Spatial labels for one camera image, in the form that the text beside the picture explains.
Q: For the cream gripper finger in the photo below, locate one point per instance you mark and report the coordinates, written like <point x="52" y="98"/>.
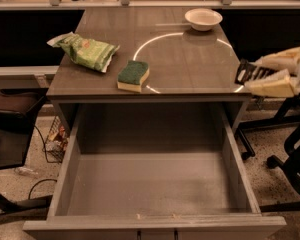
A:
<point x="286" y="59"/>
<point x="280" y="84"/>

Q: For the dark rxbar chocolate bar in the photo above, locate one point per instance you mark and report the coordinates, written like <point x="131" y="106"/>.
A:
<point x="247" y="71"/>

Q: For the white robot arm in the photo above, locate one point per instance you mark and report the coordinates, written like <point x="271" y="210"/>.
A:
<point x="285" y="81"/>

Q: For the open grey top drawer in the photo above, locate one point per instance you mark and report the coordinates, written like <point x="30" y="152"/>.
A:
<point x="167" y="171"/>

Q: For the black office chair right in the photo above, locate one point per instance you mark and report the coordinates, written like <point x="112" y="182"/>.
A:
<point x="288" y="113"/>

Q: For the black office chair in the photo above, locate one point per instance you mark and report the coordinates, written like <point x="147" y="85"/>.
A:
<point x="18" y="114"/>
<point x="288" y="113"/>

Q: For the grey wooden cabinet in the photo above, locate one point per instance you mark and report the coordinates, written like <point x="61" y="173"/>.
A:
<point x="185" y="65"/>

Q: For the white bowl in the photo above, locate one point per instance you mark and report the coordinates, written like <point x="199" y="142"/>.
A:
<point x="203" y="19"/>

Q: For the green yellow sponge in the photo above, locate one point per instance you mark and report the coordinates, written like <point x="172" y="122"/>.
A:
<point x="132" y="76"/>

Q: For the green chip bag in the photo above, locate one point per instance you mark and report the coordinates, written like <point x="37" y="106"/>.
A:
<point x="90" y="53"/>

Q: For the black office chair left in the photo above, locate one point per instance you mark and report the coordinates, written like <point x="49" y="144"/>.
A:
<point x="18" y="114"/>

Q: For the wire basket with items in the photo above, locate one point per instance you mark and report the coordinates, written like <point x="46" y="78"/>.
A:
<point x="56" y="142"/>

